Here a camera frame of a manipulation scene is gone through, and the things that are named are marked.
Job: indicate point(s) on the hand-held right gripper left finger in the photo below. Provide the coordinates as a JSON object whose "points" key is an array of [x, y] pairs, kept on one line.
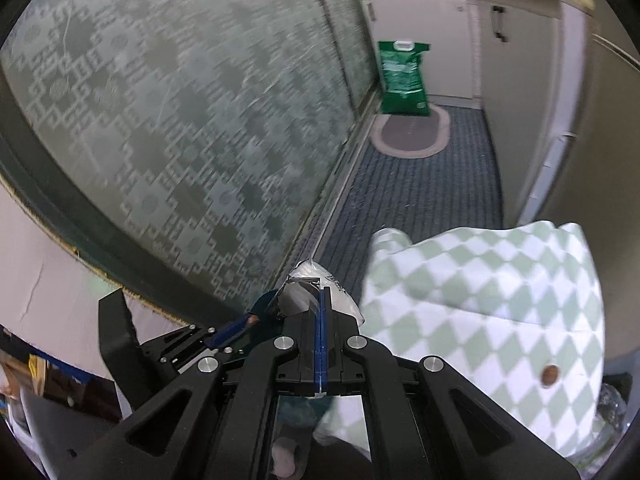
{"points": [[305, 350]]}

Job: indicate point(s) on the silver refrigerator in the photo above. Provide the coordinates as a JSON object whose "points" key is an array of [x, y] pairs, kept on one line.
{"points": [[600, 135]]}

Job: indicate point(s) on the small brown round piece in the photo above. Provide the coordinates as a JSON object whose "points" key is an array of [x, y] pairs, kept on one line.
{"points": [[550, 375]]}

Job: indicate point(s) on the patterned glass sliding door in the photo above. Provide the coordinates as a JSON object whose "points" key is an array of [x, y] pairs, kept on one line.
{"points": [[345, 35], [150, 135]]}

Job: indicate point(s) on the clear plastic wrapper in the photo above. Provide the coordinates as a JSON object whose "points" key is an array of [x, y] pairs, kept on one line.
{"points": [[340, 300]]}

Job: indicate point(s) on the grey striped floor runner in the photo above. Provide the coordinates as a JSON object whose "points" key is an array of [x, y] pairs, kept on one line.
{"points": [[425, 200]]}

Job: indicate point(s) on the oval grey floor mat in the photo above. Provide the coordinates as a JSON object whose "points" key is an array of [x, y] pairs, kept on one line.
{"points": [[410, 132]]}

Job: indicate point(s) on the green white checkered tablecloth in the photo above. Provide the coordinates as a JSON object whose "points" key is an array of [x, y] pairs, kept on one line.
{"points": [[475, 320]]}

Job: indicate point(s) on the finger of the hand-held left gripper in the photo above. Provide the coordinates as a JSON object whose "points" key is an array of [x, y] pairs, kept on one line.
{"points": [[227, 332]]}

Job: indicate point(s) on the green sack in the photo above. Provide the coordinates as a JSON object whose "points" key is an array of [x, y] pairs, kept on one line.
{"points": [[402, 80]]}

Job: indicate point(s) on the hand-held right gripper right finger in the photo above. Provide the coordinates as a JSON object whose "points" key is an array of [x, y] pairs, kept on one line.
{"points": [[340, 355]]}

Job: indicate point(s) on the white kitchen cabinet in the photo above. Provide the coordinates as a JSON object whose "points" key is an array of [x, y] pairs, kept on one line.
{"points": [[440, 45]]}

